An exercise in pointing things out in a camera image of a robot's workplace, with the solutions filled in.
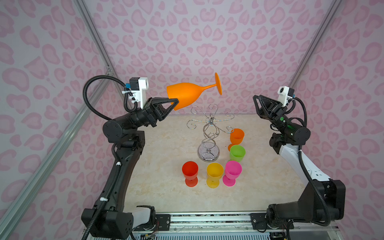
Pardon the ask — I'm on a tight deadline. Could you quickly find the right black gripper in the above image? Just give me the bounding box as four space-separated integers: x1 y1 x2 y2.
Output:
252 100 295 138

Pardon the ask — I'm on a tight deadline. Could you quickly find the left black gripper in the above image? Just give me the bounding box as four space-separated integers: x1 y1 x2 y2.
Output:
119 101 179 134

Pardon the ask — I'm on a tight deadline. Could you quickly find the orange wine glass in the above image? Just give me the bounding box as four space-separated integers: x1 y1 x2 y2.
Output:
228 129 245 151
167 73 223 111

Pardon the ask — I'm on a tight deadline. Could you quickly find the green plastic wine glass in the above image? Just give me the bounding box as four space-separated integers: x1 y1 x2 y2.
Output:
230 145 246 163

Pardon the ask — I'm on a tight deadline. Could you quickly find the red plastic wine glass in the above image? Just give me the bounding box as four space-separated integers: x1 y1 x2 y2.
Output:
182 161 199 187

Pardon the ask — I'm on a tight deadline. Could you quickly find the pink plastic wine glass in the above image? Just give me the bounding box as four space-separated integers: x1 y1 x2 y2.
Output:
223 161 243 187

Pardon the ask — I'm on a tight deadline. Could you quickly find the yellow plastic wine glass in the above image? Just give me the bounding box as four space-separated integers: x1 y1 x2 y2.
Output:
206 163 224 189

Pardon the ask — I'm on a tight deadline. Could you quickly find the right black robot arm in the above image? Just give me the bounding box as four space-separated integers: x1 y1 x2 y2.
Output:
253 95 346 229

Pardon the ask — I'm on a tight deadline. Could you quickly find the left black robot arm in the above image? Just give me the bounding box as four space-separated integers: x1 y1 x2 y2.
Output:
81 98 179 240

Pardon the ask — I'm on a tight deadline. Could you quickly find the chrome wine glass rack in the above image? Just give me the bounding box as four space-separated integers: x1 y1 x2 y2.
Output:
186 104 235 163

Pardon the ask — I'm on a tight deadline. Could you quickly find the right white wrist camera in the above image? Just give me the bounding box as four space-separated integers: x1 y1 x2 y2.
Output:
278 86 295 107

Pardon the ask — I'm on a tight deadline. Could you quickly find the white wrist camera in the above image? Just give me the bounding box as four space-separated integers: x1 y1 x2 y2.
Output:
278 86 295 107
122 77 149 109

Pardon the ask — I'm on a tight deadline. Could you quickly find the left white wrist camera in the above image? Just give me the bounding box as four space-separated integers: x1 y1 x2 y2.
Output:
122 77 149 109

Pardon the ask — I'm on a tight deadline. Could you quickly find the aluminium frame left post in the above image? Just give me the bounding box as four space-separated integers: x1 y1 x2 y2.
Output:
74 0 119 78

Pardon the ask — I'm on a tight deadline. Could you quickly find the aluminium frame post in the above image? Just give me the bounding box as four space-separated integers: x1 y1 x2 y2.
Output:
74 0 119 78
277 1 341 89

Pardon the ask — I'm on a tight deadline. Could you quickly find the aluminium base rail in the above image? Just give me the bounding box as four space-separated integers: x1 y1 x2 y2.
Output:
128 211 343 240

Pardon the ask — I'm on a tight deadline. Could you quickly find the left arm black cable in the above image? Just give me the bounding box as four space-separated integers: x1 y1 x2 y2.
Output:
80 74 139 240

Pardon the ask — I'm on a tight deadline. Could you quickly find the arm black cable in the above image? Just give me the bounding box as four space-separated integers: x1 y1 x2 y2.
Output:
284 96 331 227
80 74 139 240

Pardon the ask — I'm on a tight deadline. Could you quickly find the aluminium frame right post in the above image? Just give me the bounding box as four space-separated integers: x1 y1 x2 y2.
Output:
277 1 341 89

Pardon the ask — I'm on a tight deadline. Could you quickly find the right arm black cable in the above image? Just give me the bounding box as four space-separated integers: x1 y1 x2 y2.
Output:
284 96 331 227

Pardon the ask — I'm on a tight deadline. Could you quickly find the aluminium frame diagonal beam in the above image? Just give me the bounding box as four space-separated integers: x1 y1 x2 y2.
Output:
1 68 112 240

